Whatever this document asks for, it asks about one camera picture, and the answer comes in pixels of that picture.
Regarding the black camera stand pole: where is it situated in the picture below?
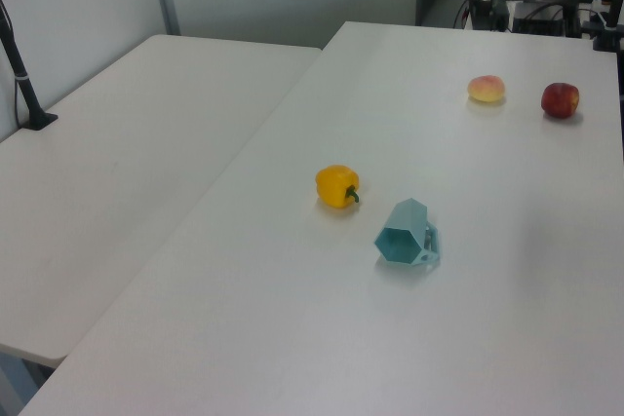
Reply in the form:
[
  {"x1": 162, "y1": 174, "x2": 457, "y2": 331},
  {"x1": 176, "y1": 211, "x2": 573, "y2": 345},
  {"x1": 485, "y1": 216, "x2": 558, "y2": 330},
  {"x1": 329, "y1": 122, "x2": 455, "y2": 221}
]
[{"x1": 0, "y1": 0, "x2": 59, "y2": 132}]

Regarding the black equipment with cables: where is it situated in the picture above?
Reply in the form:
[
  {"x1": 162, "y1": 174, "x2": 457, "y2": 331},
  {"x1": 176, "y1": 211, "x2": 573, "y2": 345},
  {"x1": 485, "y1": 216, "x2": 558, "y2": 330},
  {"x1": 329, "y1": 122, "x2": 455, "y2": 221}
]
[{"x1": 511, "y1": 0, "x2": 587, "y2": 38}]

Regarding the black electronics box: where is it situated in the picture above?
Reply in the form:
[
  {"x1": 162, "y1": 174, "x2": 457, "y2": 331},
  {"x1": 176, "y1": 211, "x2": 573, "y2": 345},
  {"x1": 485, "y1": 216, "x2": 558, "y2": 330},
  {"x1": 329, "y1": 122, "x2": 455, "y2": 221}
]
[{"x1": 469, "y1": 0, "x2": 511, "y2": 31}]

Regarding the red apple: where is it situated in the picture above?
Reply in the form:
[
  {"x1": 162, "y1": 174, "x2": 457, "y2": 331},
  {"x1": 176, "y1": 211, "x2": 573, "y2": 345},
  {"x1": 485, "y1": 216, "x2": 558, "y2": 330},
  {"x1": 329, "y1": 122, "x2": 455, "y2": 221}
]
[{"x1": 540, "y1": 82, "x2": 581, "y2": 120}]

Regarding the black clamp stand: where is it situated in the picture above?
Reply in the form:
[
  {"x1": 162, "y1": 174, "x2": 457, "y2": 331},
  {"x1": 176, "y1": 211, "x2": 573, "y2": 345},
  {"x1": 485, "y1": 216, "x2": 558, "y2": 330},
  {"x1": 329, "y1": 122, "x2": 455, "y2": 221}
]
[{"x1": 591, "y1": 0, "x2": 624, "y2": 53}]

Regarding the teal hexagonal mug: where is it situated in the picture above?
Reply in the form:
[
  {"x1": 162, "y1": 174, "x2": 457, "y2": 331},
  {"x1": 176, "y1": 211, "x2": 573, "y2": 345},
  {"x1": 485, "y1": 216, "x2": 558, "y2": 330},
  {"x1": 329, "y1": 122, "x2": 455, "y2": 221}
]
[{"x1": 372, "y1": 198, "x2": 444, "y2": 269}]

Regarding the yellow bell pepper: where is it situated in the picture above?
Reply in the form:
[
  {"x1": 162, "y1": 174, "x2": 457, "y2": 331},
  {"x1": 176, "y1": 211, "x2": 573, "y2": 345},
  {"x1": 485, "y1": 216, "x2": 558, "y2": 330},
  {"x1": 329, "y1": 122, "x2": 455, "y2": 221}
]
[{"x1": 314, "y1": 164, "x2": 363, "y2": 210}]

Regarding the yellow pink peach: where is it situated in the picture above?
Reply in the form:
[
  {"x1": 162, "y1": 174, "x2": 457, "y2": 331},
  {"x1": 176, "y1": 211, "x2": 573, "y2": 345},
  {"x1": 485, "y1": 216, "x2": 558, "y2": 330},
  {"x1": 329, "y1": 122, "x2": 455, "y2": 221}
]
[{"x1": 467, "y1": 74, "x2": 508, "y2": 106}]

